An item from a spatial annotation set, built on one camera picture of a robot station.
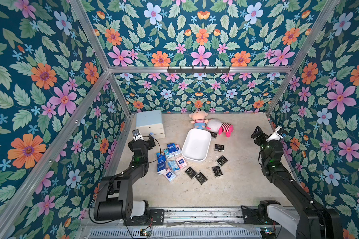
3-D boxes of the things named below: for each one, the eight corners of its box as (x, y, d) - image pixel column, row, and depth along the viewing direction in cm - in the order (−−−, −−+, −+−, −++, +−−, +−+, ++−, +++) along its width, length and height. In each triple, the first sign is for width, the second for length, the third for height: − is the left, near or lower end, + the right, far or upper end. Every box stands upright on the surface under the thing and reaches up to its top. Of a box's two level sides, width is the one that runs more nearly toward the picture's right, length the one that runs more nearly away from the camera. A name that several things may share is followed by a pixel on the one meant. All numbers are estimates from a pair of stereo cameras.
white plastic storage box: (180, 161, 95) (180, 157, 90) (187, 130, 110) (187, 126, 106) (208, 165, 93) (209, 161, 89) (211, 133, 108) (212, 129, 104)
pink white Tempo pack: (170, 182, 86) (169, 181, 84) (162, 174, 90) (162, 172, 88) (176, 176, 88) (176, 175, 86) (169, 168, 92) (168, 166, 90)
